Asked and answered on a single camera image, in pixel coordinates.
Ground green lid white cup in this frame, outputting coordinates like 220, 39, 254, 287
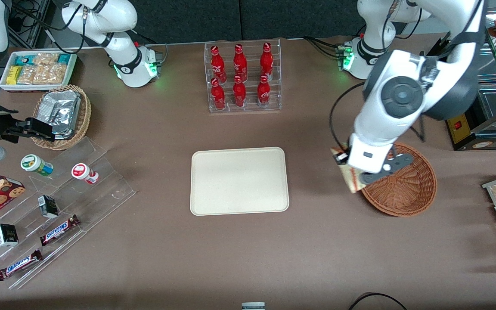
20, 154, 54, 177

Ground black food warmer machine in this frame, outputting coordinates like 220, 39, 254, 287
437, 9, 496, 151

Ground triangular sandwich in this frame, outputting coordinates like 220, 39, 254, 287
330, 146, 365, 194

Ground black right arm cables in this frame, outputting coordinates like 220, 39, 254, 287
12, 0, 89, 55

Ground clear bag of crackers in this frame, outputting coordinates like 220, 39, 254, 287
34, 63, 68, 85
32, 52, 60, 66
17, 65, 38, 85

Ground cream plastic tray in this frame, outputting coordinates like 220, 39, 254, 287
190, 147, 290, 216

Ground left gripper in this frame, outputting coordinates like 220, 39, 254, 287
335, 133, 394, 174

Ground brown snickers bar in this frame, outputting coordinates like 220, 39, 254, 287
0, 248, 43, 282
40, 214, 81, 247

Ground black arm base cables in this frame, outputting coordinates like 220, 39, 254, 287
303, 36, 347, 59

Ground red cola bottle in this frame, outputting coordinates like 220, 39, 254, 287
210, 45, 226, 83
232, 43, 248, 81
232, 75, 247, 108
257, 74, 271, 108
210, 77, 226, 110
260, 42, 274, 81

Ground brown wicker basket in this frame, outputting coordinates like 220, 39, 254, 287
360, 142, 438, 217

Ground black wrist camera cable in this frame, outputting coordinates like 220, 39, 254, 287
329, 81, 366, 149

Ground light wicker basket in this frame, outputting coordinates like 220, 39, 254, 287
31, 84, 92, 151

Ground small black carton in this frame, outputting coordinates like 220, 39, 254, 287
37, 194, 60, 219
0, 223, 19, 248

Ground clear acrylic stepped stand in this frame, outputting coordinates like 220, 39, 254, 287
0, 136, 137, 290

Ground yellow snack packet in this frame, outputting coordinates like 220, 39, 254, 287
6, 65, 23, 86

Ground white rectangular snack tray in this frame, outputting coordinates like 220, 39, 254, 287
0, 50, 78, 93

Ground black looped cable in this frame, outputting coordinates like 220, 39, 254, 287
348, 292, 408, 310

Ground red lid white cup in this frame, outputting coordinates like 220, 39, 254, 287
71, 162, 100, 185

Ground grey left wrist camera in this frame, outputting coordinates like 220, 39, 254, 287
359, 153, 414, 186

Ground clear acrylic bottle rack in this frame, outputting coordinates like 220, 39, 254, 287
204, 38, 282, 114

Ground silver foil packet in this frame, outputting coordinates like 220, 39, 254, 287
37, 90, 82, 140

